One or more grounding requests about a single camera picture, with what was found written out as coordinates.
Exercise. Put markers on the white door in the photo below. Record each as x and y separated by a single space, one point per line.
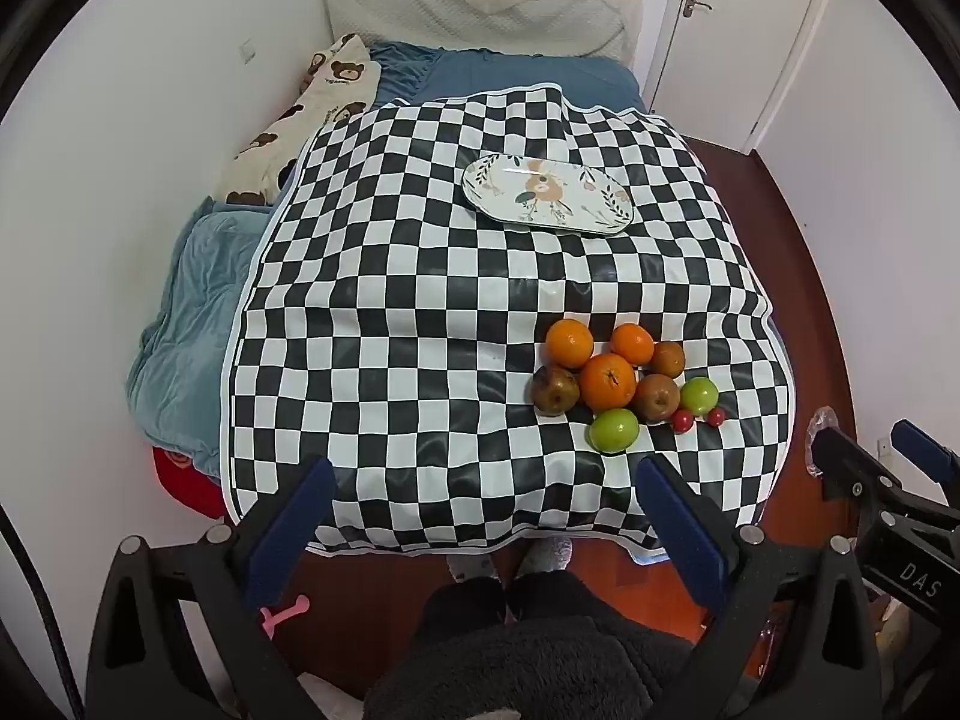
735 45

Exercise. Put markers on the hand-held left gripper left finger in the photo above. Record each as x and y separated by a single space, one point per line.
296 517

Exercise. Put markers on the bear print pillow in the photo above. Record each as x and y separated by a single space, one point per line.
322 105

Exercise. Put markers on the beige padded headboard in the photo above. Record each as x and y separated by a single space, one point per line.
450 19

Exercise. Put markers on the light blue fleece blanket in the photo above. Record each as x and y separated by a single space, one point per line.
187 300

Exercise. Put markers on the red cloth item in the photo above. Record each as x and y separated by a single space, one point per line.
184 484

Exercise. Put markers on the large orange with stem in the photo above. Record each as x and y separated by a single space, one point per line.
608 381

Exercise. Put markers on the black and white checkered cloth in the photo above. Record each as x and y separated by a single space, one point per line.
412 315

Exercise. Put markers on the clear plastic bag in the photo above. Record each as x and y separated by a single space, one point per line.
821 420

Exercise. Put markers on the green apple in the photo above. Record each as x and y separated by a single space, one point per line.
613 430
699 396

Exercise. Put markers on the pink bone-shaped toy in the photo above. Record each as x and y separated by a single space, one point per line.
283 613

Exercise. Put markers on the red cherry tomato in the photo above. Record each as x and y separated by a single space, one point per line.
682 421
716 416

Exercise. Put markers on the oval floral ceramic plate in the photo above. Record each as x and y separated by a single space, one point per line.
547 191

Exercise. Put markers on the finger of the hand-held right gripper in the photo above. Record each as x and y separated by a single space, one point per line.
851 461
922 450

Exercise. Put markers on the white wall outlet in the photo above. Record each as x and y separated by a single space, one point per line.
247 52

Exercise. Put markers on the dark brown-green apple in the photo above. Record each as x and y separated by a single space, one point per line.
556 390

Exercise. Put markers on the blue bed sheet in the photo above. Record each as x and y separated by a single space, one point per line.
495 71

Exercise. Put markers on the person's dark fleece pants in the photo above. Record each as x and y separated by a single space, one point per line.
517 652

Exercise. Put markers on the red-brown apple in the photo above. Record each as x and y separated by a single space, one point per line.
655 396
667 358

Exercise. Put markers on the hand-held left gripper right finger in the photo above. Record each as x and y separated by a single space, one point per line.
679 525

